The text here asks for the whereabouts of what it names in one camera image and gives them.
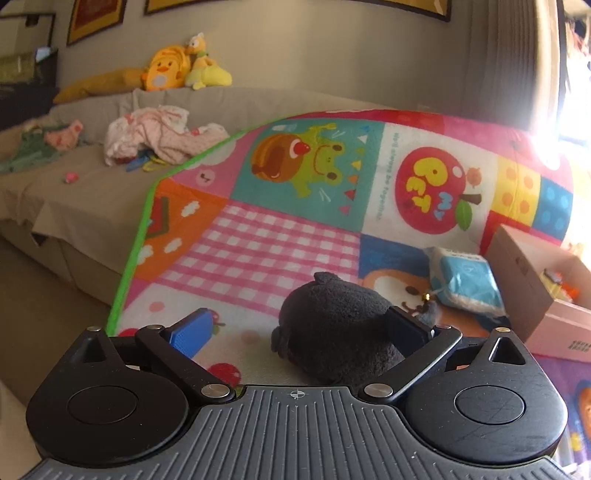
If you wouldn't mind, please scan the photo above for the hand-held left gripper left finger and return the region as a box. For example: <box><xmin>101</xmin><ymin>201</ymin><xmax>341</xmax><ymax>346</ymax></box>
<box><xmin>76</xmin><ymin>308</ymin><xmax>237</xmax><ymax>404</ymax></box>

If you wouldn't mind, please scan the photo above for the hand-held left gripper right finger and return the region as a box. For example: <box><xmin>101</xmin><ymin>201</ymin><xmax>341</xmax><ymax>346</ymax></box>
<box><xmin>359</xmin><ymin>305</ymin><xmax>532</xmax><ymax>402</ymax></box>

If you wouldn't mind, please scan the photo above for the black plush toy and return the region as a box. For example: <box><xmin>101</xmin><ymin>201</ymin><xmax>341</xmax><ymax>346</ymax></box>
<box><xmin>270</xmin><ymin>271</ymin><xmax>416</xmax><ymax>386</ymax></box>

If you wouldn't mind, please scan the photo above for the blue tissue pack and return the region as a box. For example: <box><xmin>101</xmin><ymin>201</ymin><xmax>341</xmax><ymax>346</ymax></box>
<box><xmin>425</xmin><ymin>246</ymin><xmax>506</xmax><ymax>317</ymax></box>

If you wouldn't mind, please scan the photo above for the pink cardboard box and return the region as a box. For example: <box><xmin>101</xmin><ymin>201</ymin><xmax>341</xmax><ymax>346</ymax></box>
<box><xmin>485</xmin><ymin>224</ymin><xmax>591</xmax><ymax>363</ymax></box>

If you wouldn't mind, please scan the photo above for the colourful cartoon play mat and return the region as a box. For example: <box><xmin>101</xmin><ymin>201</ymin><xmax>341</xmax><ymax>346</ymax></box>
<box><xmin>105</xmin><ymin>108</ymin><xmax>591</xmax><ymax>462</ymax></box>

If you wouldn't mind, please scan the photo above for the beige sofa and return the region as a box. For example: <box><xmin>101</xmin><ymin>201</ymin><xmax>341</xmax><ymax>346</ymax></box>
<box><xmin>0</xmin><ymin>84</ymin><xmax>407</xmax><ymax>296</ymax></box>

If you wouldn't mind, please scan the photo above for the pink and white cloth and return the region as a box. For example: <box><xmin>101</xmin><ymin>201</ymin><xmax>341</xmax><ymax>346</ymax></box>
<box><xmin>104</xmin><ymin>105</ymin><xmax>230</xmax><ymax>166</ymax></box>

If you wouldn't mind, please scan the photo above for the small pink cloth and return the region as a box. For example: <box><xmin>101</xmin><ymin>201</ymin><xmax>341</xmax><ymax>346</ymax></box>
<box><xmin>44</xmin><ymin>120</ymin><xmax>85</xmax><ymax>149</ymax></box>

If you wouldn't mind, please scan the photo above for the green cloth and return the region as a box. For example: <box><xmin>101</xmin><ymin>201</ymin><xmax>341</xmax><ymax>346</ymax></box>
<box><xmin>0</xmin><ymin>124</ymin><xmax>63</xmax><ymax>174</ymax></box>

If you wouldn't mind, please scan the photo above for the long yellow pillow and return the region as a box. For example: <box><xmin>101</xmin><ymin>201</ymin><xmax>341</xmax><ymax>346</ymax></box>
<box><xmin>53</xmin><ymin>68</ymin><xmax>148</xmax><ymax>103</ymax></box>

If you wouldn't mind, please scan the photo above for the yellow plush toy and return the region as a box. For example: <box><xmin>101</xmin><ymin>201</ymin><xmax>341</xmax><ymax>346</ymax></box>
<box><xmin>185</xmin><ymin>32</ymin><xmax>233</xmax><ymax>90</ymax></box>

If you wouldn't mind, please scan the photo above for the yellow duck plush backpack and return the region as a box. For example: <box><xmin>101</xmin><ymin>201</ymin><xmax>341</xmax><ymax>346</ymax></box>
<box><xmin>141</xmin><ymin>45</ymin><xmax>188</xmax><ymax>92</ymax></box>

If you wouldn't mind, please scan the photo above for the grey curtain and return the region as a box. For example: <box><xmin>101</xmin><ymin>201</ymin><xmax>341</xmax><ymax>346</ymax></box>
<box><xmin>455</xmin><ymin>0</ymin><xmax>561</xmax><ymax>134</ymax></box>

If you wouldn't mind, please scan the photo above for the dark cabinet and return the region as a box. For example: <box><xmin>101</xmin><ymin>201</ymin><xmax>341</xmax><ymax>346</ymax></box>
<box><xmin>0</xmin><ymin>46</ymin><xmax>61</xmax><ymax>132</ymax></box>

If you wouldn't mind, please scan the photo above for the small framed picture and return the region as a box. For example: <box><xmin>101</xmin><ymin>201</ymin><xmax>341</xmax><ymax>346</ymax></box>
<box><xmin>66</xmin><ymin>0</ymin><xmax>127</xmax><ymax>46</ymax></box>

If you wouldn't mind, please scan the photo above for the wide framed picture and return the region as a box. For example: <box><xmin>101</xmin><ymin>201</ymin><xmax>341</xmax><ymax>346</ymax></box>
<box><xmin>144</xmin><ymin>0</ymin><xmax>452</xmax><ymax>23</ymax></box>

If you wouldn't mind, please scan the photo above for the dark framed panel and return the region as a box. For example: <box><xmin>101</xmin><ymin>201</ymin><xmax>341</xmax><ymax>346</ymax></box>
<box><xmin>0</xmin><ymin>12</ymin><xmax>57</xmax><ymax>34</ymax></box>

